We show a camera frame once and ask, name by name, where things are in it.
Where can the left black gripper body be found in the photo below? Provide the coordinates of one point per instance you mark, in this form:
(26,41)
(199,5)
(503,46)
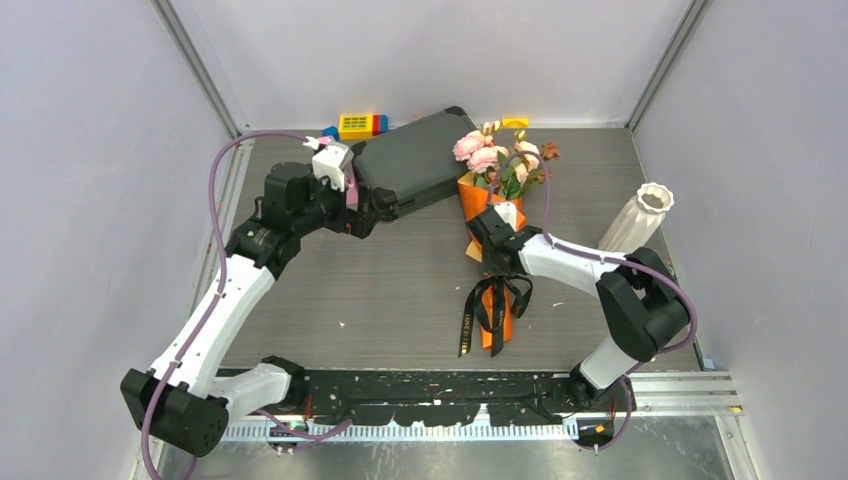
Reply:
(336,216)

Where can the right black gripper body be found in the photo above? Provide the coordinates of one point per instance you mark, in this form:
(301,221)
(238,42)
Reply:
(490,266)

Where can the black ribbon gold lettering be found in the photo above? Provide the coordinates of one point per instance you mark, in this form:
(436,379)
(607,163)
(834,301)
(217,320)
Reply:
(493,304)

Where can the orange flower bouquet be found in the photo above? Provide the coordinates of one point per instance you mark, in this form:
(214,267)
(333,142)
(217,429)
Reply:
(498,173)

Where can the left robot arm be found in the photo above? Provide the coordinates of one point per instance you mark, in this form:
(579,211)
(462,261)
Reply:
(179,399)

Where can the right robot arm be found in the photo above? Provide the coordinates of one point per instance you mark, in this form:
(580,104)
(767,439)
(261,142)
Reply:
(642,303)

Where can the white ribbed vase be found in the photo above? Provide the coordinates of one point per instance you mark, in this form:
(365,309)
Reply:
(638,219)

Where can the dark grey hard case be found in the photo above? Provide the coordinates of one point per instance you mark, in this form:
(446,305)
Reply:
(412,166)

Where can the red blue toy block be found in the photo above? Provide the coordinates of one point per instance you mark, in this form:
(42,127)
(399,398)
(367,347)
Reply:
(379,124)

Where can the yellow toy block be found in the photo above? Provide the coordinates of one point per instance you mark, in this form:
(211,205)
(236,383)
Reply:
(356,127)

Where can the small yellow toy piece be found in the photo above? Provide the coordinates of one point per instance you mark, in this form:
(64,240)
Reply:
(515,122)

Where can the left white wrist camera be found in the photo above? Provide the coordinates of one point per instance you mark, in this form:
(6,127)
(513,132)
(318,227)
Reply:
(330,161)

